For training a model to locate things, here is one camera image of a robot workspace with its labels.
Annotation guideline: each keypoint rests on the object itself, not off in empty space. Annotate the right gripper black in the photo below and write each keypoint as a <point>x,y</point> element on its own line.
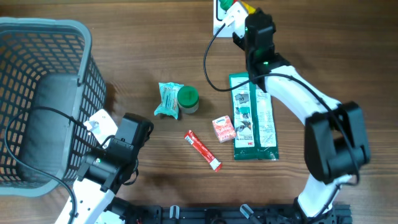
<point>237,39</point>

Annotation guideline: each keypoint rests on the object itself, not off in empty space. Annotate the small red candy box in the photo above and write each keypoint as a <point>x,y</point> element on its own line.
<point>224,129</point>

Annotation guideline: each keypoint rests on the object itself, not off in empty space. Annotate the white barcode scanner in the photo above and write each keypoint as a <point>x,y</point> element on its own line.
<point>219,11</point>

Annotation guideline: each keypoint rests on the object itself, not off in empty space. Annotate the long red snack stick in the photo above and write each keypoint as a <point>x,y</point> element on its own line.
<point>194,141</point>

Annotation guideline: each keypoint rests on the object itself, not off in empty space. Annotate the grey plastic shopping basket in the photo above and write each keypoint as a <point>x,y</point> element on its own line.
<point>50,85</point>

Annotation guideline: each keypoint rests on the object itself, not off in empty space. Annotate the teal white tissue packet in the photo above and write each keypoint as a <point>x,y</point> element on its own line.
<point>169,102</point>

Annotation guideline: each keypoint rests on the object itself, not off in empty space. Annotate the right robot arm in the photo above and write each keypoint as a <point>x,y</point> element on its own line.
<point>335,140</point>

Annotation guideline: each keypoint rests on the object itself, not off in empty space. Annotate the green lid white jar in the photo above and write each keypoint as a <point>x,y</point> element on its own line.
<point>188,99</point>

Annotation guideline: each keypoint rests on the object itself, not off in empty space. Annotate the green 3M gloves package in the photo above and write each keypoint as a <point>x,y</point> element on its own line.
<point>253,120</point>

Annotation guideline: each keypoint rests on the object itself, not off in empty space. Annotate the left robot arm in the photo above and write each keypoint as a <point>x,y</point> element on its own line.
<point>105,168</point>

